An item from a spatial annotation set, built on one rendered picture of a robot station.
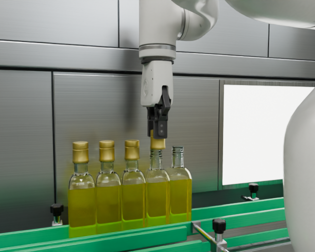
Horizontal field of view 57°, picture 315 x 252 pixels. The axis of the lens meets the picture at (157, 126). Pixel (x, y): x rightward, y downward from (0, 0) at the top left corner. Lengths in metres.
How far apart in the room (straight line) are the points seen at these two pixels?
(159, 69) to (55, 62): 0.28
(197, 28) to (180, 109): 0.26
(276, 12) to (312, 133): 0.09
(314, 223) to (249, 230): 0.58
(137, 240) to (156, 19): 0.47
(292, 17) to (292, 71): 0.84
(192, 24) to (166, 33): 0.07
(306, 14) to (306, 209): 0.15
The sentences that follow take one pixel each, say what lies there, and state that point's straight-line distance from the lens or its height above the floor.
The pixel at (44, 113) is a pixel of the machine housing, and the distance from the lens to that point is 0.80.
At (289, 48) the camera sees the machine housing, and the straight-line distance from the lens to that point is 1.12.
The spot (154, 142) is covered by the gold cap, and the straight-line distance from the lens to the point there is 0.66.
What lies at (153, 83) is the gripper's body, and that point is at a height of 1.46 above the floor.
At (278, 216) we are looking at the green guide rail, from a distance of 0.87.
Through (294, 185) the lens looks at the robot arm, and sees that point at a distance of 0.27.
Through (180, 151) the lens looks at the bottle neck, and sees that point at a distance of 0.71.
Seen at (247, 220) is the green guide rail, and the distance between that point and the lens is 0.82.
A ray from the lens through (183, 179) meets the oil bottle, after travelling 0.71.
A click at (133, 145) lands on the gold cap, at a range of 0.66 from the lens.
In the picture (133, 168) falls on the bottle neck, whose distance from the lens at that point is 0.67.
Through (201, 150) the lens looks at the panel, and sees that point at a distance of 0.88.
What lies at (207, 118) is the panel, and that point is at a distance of 0.88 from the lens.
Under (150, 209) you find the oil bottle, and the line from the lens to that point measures 0.69.
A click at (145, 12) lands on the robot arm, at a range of 0.67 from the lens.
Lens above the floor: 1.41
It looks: 4 degrees down
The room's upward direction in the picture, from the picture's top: straight up
